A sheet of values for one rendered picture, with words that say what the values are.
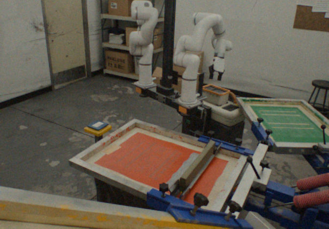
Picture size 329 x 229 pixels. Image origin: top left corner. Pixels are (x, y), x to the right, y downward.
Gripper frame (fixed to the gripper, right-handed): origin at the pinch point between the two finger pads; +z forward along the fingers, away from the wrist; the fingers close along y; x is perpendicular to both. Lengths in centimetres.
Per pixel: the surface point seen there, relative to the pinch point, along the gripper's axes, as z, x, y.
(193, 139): 39, -19, -33
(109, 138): 46, 10, -73
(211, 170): 50, -42, -41
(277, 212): 58, -77, -34
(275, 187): 46, -76, -39
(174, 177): 54, -36, -62
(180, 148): 45, -18, -41
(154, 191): 56, -42, -79
